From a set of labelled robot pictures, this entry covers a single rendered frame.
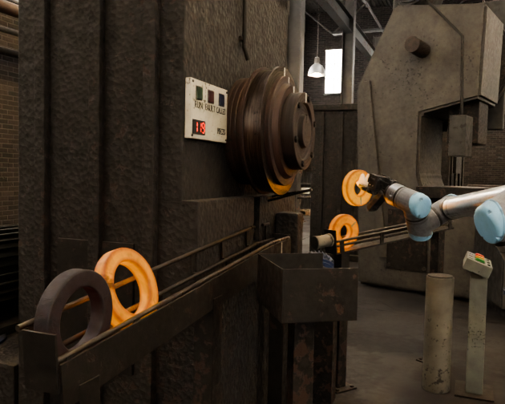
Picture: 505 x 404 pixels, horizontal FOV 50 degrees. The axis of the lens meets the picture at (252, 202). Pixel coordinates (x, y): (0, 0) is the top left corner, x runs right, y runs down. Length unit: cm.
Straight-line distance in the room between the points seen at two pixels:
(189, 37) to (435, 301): 156
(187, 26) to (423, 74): 317
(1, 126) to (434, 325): 777
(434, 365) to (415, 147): 236
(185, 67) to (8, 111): 781
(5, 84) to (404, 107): 653
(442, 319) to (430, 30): 274
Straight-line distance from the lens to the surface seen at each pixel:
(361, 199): 239
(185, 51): 168
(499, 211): 169
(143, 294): 132
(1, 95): 932
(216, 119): 180
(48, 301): 103
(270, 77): 190
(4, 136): 930
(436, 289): 254
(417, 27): 475
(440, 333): 258
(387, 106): 471
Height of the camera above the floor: 96
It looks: 3 degrees down
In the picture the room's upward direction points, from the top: 1 degrees clockwise
